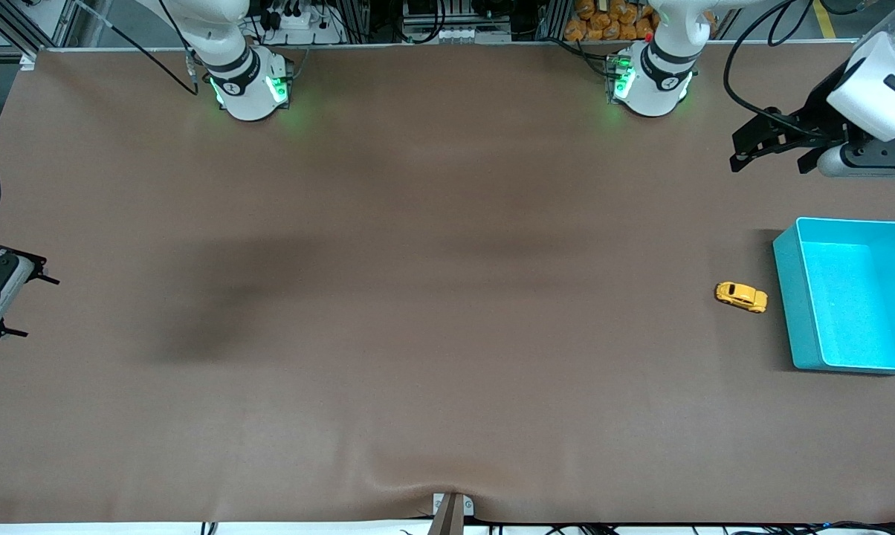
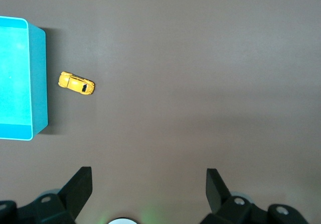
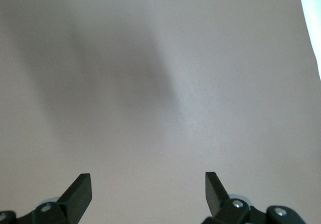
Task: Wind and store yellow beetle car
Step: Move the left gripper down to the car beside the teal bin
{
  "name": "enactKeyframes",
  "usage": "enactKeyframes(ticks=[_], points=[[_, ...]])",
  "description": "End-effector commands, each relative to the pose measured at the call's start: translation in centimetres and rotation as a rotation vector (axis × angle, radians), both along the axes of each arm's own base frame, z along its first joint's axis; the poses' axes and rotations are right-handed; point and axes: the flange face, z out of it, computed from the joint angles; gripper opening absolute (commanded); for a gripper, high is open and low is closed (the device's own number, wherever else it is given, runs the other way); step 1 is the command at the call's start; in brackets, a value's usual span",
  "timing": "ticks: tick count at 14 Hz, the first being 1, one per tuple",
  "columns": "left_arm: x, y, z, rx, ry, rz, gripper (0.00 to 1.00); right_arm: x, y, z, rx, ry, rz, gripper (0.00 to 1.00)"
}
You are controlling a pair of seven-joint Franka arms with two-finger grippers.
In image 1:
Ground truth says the yellow beetle toy car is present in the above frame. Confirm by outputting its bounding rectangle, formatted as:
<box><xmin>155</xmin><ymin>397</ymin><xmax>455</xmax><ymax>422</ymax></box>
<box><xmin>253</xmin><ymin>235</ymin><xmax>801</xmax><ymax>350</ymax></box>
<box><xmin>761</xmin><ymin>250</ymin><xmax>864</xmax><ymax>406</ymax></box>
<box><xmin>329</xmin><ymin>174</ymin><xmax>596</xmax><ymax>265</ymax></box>
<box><xmin>715</xmin><ymin>281</ymin><xmax>769</xmax><ymax>314</ymax></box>

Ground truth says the teal plastic storage box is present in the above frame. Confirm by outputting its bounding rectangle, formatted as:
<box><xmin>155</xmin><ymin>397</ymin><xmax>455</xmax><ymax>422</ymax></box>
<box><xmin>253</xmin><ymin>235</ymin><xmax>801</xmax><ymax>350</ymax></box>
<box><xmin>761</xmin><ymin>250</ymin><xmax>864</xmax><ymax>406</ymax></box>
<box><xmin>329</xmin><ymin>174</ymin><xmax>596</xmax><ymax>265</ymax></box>
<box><xmin>772</xmin><ymin>217</ymin><xmax>895</xmax><ymax>374</ymax></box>

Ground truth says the orange snack packets pile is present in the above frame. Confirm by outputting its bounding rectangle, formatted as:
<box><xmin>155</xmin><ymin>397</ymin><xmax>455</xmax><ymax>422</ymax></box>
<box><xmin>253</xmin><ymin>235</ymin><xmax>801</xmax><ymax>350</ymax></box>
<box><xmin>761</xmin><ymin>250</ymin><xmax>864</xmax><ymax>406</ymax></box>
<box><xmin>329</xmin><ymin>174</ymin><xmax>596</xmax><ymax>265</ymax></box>
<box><xmin>564</xmin><ymin>0</ymin><xmax>656</xmax><ymax>42</ymax></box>

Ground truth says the white connector strip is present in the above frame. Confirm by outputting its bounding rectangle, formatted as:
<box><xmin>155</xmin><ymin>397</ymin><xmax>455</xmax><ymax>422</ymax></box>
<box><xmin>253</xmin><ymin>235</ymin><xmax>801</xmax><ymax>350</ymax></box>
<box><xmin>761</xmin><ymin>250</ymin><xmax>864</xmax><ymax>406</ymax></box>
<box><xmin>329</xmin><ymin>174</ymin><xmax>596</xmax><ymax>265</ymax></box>
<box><xmin>403</xmin><ymin>26</ymin><xmax>511</xmax><ymax>44</ymax></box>

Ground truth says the brown table mat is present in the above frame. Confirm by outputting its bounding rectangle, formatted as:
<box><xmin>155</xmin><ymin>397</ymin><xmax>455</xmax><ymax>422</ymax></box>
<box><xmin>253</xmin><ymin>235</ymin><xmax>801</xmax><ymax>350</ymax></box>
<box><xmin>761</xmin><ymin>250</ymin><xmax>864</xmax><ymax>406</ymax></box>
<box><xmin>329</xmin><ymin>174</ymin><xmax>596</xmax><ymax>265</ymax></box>
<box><xmin>0</xmin><ymin>41</ymin><xmax>895</xmax><ymax>525</ymax></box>

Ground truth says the white power strip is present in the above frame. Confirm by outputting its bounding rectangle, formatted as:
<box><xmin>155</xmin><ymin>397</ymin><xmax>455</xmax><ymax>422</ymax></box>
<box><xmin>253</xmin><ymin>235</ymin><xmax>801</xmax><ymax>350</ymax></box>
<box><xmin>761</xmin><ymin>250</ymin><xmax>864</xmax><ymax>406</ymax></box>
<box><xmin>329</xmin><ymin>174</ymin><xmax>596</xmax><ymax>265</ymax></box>
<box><xmin>265</xmin><ymin>0</ymin><xmax>344</xmax><ymax>45</ymax></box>

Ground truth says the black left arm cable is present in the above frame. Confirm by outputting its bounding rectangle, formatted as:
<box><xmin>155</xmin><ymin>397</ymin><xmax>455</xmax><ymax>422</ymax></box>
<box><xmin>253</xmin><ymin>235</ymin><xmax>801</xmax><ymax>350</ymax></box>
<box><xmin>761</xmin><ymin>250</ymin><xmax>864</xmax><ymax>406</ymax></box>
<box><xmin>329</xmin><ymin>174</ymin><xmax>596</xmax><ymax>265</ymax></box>
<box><xmin>723</xmin><ymin>0</ymin><xmax>850</xmax><ymax>142</ymax></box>

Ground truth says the grey metal mount bracket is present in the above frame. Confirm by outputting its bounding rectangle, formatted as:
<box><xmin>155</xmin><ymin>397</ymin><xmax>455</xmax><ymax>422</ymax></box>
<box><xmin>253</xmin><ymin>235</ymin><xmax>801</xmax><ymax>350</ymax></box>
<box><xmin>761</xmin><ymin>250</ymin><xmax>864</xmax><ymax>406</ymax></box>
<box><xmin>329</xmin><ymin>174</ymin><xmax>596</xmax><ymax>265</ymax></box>
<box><xmin>431</xmin><ymin>492</ymin><xmax>476</xmax><ymax>535</ymax></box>

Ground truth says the aluminium frame strut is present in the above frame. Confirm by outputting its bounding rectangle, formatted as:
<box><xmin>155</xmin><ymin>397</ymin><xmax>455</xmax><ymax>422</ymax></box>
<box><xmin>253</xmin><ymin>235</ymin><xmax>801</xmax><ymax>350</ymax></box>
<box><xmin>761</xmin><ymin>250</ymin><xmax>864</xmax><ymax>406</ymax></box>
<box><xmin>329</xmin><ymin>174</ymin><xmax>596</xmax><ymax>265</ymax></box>
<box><xmin>0</xmin><ymin>0</ymin><xmax>84</xmax><ymax>60</ymax></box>

